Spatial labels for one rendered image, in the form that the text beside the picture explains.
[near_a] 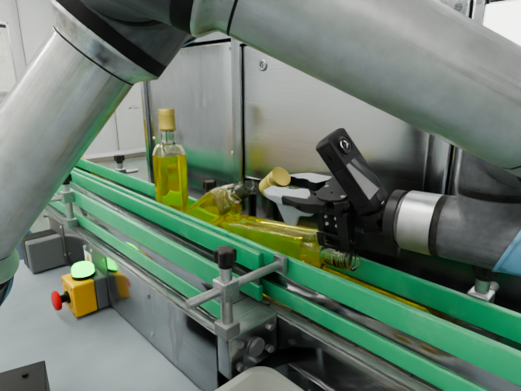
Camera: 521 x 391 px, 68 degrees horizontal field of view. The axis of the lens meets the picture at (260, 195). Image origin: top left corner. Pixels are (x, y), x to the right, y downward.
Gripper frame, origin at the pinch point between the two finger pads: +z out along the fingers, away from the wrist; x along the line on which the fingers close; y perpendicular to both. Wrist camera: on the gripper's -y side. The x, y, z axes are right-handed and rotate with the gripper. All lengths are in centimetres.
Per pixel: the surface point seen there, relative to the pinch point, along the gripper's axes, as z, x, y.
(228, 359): -3.7, -20.9, 16.1
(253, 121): 17.9, 16.2, -3.9
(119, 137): 568, 268, 131
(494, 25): -25.7, 15.2, -17.7
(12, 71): 578, 161, -5
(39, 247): 64, -20, 18
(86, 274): 37.9, -20.5, 16.5
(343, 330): -15.4, -10.0, 14.9
